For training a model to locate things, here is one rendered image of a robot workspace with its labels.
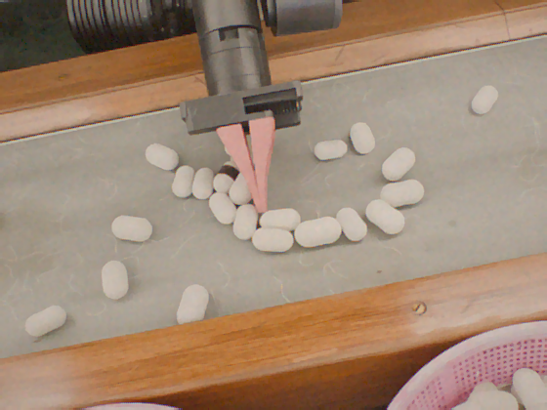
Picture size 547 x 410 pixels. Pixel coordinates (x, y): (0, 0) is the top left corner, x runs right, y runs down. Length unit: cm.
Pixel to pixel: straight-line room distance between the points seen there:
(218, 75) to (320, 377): 25
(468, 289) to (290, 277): 14
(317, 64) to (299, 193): 19
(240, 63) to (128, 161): 18
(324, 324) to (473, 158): 23
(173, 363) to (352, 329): 13
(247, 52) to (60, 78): 31
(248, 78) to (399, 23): 26
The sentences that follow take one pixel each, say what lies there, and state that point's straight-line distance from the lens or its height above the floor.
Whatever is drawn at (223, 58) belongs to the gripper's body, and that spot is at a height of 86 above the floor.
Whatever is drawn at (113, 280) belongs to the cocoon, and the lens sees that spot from 49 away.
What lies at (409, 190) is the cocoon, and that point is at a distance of 51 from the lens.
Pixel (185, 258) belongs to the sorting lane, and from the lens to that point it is 51.
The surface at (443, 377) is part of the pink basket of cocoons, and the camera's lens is 41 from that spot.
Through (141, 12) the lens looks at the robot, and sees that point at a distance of 87.
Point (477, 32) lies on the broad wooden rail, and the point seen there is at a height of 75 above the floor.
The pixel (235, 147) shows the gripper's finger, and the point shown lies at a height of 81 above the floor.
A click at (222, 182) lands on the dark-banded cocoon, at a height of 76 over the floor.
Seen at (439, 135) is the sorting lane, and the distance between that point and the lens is 59.
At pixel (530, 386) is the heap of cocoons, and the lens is 43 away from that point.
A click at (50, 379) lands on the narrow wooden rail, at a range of 46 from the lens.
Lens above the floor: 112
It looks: 46 degrees down
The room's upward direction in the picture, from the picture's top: 12 degrees counter-clockwise
